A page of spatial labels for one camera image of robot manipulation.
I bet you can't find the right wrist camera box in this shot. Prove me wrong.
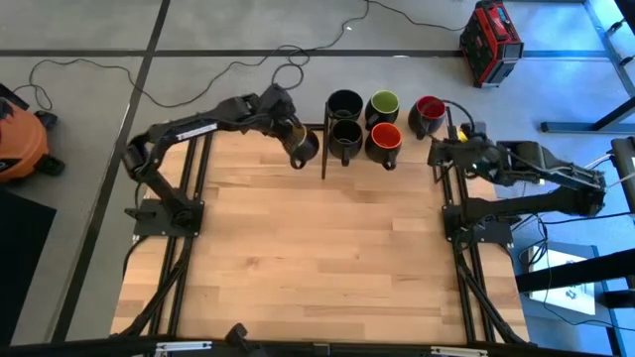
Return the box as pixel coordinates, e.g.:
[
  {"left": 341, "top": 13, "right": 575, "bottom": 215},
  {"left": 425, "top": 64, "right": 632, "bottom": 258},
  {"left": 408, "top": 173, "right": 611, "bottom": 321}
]
[{"left": 468, "top": 143, "right": 499, "bottom": 176}]

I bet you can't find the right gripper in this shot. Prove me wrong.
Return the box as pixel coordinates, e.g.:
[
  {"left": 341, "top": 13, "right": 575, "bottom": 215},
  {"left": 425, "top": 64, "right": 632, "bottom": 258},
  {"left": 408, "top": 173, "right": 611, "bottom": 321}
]
[{"left": 428, "top": 137, "right": 475, "bottom": 175}]

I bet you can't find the black mug red interior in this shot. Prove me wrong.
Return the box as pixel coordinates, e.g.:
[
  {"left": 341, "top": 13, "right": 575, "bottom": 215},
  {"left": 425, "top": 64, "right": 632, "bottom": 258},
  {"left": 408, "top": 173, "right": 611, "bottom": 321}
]
[{"left": 407, "top": 95, "right": 446, "bottom": 141}]

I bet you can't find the black diagonal frame brace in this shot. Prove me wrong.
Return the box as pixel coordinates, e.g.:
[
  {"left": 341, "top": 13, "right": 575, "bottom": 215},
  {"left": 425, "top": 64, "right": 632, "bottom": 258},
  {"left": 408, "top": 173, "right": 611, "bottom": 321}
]
[
  {"left": 458, "top": 247, "right": 527, "bottom": 344},
  {"left": 118, "top": 240, "right": 194, "bottom": 339}
]

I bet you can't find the black front frame beam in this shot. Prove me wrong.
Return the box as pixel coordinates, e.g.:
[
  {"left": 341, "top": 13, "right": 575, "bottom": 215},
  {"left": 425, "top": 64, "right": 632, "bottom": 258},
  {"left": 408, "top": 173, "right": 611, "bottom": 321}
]
[{"left": 0, "top": 335, "right": 635, "bottom": 357}]

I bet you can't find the silver frame bracket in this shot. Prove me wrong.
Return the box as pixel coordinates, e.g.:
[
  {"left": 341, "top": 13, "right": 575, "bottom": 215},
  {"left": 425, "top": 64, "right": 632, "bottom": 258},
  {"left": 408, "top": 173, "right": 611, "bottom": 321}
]
[
  {"left": 154, "top": 340, "right": 213, "bottom": 354},
  {"left": 430, "top": 345, "right": 490, "bottom": 357}
]

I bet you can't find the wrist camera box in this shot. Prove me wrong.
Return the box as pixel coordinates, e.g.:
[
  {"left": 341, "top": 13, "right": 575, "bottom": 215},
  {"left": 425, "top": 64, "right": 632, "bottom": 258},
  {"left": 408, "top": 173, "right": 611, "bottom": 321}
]
[
  {"left": 468, "top": 143, "right": 499, "bottom": 176},
  {"left": 257, "top": 82, "right": 295, "bottom": 108}
]

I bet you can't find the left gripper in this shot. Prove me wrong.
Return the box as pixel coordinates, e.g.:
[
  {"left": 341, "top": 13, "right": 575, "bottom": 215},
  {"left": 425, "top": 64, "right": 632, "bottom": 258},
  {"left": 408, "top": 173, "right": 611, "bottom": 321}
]
[{"left": 267, "top": 98, "right": 310, "bottom": 156}]

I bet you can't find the black mug green interior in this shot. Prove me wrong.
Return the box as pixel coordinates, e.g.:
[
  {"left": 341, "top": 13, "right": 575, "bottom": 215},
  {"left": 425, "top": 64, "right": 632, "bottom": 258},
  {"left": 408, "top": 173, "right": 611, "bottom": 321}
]
[{"left": 364, "top": 89, "right": 401, "bottom": 131}]

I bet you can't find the black mug yellow interior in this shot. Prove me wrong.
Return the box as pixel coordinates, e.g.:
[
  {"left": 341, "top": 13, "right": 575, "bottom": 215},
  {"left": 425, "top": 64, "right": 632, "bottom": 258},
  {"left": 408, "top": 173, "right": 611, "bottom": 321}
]
[{"left": 286, "top": 124, "right": 321, "bottom": 171}]

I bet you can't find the long black floor cable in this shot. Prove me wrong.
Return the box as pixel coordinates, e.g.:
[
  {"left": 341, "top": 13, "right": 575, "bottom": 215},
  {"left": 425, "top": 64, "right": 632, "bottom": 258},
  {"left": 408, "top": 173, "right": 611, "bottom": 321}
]
[{"left": 12, "top": 0, "right": 372, "bottom": 113}]

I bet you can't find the black mug orange interior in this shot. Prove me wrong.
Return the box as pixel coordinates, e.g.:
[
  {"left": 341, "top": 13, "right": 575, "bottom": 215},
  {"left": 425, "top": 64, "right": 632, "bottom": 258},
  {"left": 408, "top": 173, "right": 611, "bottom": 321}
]
[{"left": 364, "top": 122, "right": 404, "bottom": 172}]

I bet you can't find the black table-level camera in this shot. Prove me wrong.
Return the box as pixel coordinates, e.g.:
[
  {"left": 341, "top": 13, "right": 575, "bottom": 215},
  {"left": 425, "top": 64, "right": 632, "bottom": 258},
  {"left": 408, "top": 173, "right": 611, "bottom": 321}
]
[{"left": 224, "top": 321, "right": 250, "bottom": 349}]

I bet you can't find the black aluminium frame rail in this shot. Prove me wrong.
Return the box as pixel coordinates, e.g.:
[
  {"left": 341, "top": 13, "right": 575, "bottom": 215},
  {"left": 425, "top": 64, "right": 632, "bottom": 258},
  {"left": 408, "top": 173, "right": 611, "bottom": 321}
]
[
  {"left": 440, "top": 106, "right": 472, "bottom": 344},
  {"left": 456, "top": 167, "right": 493, "bottom": 344},
  {"left": 150, "top": 137, "right": 195, "bottom": 339},
  {"left": 171, "top": 132, "right": 214, "bottom": 339}
]

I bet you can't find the black looped cable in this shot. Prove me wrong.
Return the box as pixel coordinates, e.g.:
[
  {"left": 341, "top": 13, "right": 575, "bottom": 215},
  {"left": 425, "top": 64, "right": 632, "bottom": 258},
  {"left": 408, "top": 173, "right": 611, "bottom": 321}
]
[{"left": 440, "top": 98, "right": 478, "bottom": 138}]

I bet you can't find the black diagonal beam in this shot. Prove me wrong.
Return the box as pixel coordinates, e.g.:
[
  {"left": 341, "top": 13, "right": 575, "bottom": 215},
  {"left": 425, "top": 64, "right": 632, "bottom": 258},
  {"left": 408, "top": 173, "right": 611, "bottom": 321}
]
[{"left": 514, "top": 246, "right": 635, "bottom": 295}]

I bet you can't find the white box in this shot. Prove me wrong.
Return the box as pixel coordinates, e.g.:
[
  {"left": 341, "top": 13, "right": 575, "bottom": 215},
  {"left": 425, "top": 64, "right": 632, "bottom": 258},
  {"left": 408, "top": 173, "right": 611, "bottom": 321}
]
[{"left": 527, "top": 241, "right": 602, "bottom": 317}]

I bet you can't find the blue-grey metal table frame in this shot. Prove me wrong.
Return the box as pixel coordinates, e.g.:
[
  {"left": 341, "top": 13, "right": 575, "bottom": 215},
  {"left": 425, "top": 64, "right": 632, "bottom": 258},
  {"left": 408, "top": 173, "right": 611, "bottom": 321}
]
[{"left": 539, "top": 0, "right": 635, "bottom": 135}]

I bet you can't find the red black tool case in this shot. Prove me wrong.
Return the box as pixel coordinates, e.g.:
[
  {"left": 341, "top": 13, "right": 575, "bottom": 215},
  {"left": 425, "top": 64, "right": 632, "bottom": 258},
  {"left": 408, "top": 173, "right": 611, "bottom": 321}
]
[{"left": 458, "top": 0, "right": 526, "bottom": 89}]

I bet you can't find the black floor mat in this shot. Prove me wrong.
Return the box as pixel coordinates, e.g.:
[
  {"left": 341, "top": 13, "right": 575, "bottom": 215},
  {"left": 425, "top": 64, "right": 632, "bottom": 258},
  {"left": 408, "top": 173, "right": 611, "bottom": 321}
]
[{"left": 0, "top": 189, "right": 59, "bottom": 348}]

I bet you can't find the orange shop vacuum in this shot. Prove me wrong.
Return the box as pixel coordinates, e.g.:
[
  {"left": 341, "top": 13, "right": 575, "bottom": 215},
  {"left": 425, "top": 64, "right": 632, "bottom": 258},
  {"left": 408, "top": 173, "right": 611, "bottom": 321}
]
[{"left": 0, "top": 82, "right": 66, "bottom": 185}]

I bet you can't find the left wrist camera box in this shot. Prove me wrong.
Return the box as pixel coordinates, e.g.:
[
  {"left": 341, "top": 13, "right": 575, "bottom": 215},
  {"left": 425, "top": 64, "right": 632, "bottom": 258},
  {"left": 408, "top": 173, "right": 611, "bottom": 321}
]
[{"left": 257, "top": 82, "right": 295, "bottom": 108}]

